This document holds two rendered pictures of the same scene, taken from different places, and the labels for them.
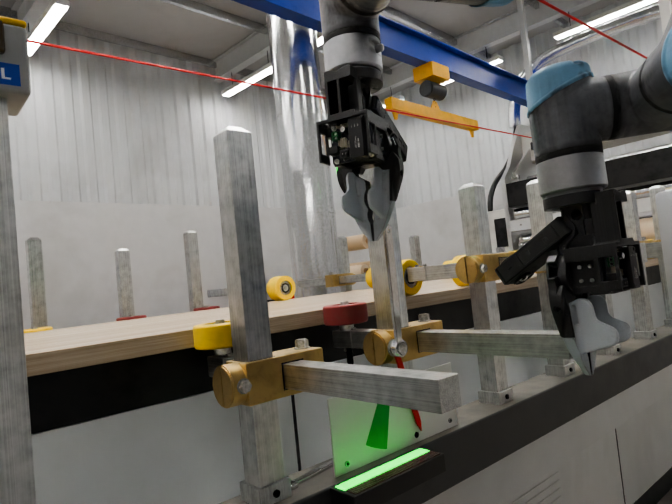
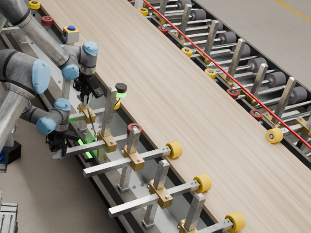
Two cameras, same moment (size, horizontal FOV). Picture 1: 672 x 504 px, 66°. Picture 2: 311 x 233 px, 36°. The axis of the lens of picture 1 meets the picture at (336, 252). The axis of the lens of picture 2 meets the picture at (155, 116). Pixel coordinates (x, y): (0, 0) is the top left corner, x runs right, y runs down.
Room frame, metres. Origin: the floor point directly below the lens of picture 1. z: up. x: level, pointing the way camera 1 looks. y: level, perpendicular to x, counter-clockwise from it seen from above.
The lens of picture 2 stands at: (1.08, -1.99, 2.49)
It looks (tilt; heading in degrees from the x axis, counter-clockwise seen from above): 37 degrees down; 91
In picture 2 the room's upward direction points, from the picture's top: 13 degrees clockwise
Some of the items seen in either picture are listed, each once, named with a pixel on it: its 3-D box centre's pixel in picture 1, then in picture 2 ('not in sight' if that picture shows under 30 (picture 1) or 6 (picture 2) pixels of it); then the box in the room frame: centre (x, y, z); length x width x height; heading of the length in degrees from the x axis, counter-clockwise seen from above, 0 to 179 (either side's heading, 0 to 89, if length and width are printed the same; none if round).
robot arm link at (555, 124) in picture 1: (565, 114); (61, 111); (0.62, -0.29, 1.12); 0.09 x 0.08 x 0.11; 76
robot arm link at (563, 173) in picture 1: (572, 179); (60, 124); (0.62, -0.29, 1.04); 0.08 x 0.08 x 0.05
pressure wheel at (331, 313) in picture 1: (347, 333); (133, 135); (0.95, -0.01, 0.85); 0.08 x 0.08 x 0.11
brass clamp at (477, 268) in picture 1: (487, 267); (132, 157); (0.98, -0.28, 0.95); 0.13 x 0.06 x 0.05; 131
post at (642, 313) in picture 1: (637, 276); not in sight; (1.46, -0.83, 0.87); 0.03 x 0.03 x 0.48; 41
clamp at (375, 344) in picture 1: (403, 341); (107, 140); (0.82, -0.09, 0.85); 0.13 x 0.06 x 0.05; 131
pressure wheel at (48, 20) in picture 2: not in sight; (46, 25); (0.13, 0.94, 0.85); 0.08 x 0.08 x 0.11
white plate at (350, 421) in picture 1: (400, 413); (96, 148); (0.77, -0.07, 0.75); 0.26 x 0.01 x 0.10; 131
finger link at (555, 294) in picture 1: (565, 299); not in sight; (0.61, -0.26, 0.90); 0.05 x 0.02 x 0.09; 131
